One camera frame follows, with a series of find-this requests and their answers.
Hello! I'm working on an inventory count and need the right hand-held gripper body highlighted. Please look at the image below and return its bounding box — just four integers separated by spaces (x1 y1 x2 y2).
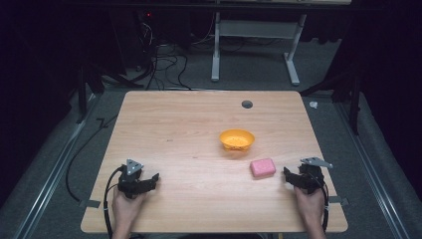
298 156 334 195

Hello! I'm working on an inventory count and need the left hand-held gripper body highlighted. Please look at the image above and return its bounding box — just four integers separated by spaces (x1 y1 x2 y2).
116 158 147 200

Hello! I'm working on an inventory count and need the pink sponge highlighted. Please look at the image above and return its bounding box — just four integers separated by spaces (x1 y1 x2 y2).
249 157 278 179

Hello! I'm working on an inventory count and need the orange plastic bowl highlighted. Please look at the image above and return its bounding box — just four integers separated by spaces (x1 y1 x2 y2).
218 128 257 153

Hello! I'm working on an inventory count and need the grey tape strip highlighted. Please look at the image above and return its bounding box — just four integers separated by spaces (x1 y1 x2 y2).
327 195 350 207
78 198 102 209

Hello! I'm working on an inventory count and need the black metal stand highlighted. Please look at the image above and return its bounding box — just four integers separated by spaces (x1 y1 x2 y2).
75 62 144 124
300 66 363 136

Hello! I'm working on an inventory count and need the dark equipment with red light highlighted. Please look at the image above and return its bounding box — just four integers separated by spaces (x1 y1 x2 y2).
130 9 158 69

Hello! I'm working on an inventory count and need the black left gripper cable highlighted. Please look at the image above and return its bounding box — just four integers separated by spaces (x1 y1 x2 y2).
103 165 125 239

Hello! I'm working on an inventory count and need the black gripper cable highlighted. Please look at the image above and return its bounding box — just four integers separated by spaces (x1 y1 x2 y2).
103 165 125 239
314 178 330 233

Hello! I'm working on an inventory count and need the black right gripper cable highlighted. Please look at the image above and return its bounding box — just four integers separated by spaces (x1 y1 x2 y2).
314 178 330 233

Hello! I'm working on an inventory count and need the black floor cable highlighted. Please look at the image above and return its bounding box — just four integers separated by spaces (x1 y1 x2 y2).
65 114 119 203

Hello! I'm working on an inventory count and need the metal floor rail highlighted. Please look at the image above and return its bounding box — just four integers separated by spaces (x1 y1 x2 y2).
333 102 413 239
12 94 103 239

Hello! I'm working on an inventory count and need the tangle of black cables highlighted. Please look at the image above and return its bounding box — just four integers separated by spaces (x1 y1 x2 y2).
134 23 213 92

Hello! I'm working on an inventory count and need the white desk frame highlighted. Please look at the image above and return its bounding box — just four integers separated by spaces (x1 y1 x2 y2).
210 11 309 87

